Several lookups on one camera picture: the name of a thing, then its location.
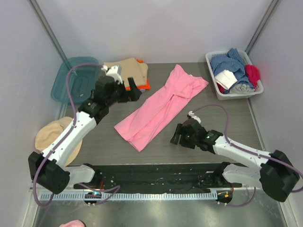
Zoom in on red cloth in basket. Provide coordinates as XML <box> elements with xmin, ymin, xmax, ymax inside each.
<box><xmin>217</xmin><ymin>84</ymin><xmax>225</xmax><ymax>94</ymax></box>

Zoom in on pink cloth at bottom edge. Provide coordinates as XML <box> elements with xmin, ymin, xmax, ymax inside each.
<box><xmin>59</xmin><ymin>220</ymin><xmax>85</xmax><ymax>227</ymax></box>

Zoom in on aluminium frame post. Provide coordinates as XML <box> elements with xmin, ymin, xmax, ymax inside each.
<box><xmin>245</xmin><ymin>0</ymin><xmax>281</xmax><ymax>55</ymax></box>
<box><xmin>28</xmin><ymin>0</ymin><xmax>67</xmax><ymax>61</ymax></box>

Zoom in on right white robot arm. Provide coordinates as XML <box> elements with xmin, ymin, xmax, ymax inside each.
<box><xmin>170</xmin><ymin>118</ymin><xmax>300</xmax><ymax>202</ymax></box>

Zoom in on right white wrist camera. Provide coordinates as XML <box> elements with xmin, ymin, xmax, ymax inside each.
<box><xmin>187</xmin><ymin>111</ymin><xmax>201</xmax><ymax>123</ymax></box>

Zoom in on pink t shirt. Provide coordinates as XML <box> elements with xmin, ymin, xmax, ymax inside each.
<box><xmin>114</xmin><ymin>64</ymin><xmax>208</xmax><ymax>152</ymax></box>

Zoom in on beige crumpled cloth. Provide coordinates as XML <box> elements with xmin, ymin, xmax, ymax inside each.
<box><xmin>35</xmin><ymin>116</ymin><xmax>73</xmax><ymax>153</ymax></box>

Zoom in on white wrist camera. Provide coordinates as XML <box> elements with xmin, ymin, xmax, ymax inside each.
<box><xmin>187</xmin><ymin>111</ymin><xmax>201</xmax><ymax>123</ymax></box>
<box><xmin>101</xmin><ymin>65</ymin><xmax>123</xmax><ymax>84</ymax></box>

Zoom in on right aluminium frame post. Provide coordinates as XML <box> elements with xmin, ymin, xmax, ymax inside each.
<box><xmin>245</xmin><ymin>0</ymin><xmax>281</xmax><ymax>55</ymax></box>

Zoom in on white plastic basket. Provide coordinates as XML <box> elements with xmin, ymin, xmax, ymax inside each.
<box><xmin>205</xmin><ymin>48</ymin><xmax>264</xmax><ymax>100</ymax></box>

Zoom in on teal plastic bin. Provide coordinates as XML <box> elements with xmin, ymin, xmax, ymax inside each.
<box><xmin>51</xmin><ymin>57</ymin><xmax>100</xmax><ymax>105</ymax></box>

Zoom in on white slotted cable duct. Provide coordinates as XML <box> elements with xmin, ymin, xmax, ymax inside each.
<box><xmin>53</xmin><ymin>191</ymin><xmax>217</xmax><ymax>201</ymax></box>

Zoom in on blue checked shirt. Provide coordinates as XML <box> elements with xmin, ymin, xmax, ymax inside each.
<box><xmin>210</xmin><ymin>48</ymin><xmax>253</xmax><ymax>91</ymax></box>

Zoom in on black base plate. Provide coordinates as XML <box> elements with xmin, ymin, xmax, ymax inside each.
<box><xmin>86</xmin><ymin>163</ymin><xmax>242</xmax><ymax>194</ymax></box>

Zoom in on grey cloth in basket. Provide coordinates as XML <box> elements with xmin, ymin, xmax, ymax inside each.
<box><xmin>229</xmin><ymin>83</ymin><xmax>255</xmax><ymax>95</ymax></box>

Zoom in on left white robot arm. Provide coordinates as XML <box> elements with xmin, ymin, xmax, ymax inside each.
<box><xmin>28</xmin><ymin>76</ymin><xmax>142</xmax><ymax>194</ymax></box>

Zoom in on beige t shirt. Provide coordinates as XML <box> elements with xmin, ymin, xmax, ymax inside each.
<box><xmin>104</xmin><ymin>57</ymin><xmax>148</xmax><ymax>87</ymax></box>

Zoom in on white cloth in basket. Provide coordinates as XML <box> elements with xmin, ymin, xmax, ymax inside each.
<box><xmin>214</xmin><ymin>70</ymin><xmax>238</xmax><ymax>90</ymax></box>

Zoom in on magenta cloth in basket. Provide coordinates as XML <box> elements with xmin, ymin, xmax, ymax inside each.
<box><xmin>245</xmin><ymin>64</ymin><xmax>260</xmax><ymax>88</ymax></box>

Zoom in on orange t shirt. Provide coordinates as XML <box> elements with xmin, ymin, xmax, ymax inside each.
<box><xmin>127</xmin><ymin>59</ymin><xmax>151</xmax><ymax>90</ymax></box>

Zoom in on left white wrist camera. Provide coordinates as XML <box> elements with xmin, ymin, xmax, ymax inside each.
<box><xmin>101</xmin><ymin>65</ymin><xmax>123</xmax><ymax>84</ymax></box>

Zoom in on left aluminium frame post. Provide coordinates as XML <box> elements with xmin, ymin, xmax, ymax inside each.
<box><xmin>28</xmin><ymin>0</ymin><xmax>67</xmax><ymax>61</ymax></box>

